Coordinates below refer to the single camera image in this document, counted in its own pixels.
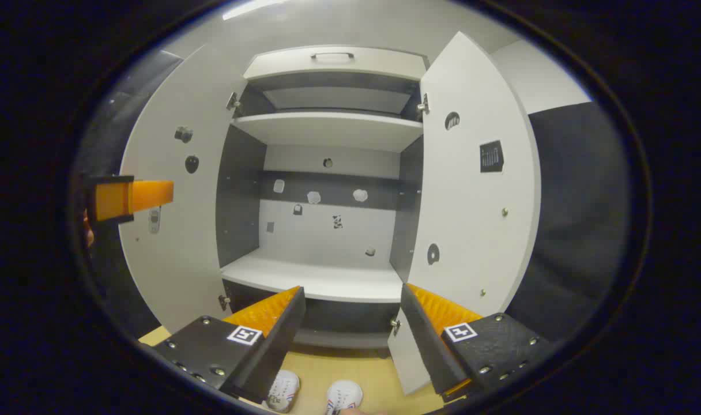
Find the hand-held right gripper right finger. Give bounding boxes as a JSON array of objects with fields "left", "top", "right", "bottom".
[{"left": 400, "top": 282, "right": 556, "bottom": 403}]

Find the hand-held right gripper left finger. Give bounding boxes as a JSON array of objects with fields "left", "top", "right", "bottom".
[{"left": 153, "top": 285, "right": 307, "bottom": 404}]

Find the white door with camera sticker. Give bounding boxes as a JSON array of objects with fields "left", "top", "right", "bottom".
[{"left": 119, "top": 41, "right": 252, "bottom": 335}]

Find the white shoe cabinet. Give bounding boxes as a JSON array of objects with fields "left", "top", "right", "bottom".
[{"left": 215, "top": 46, "right": 429, "bottom": 350}]

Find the white door with headphones sticker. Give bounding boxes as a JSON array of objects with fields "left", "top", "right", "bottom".
[{"left": 387, "top": 32, "right": 541, "bottom": 395}]

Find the ceiling light panel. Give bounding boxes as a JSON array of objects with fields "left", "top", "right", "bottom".
[{"left": 223, "top": 0, "right": 288, "bottom": 21}]

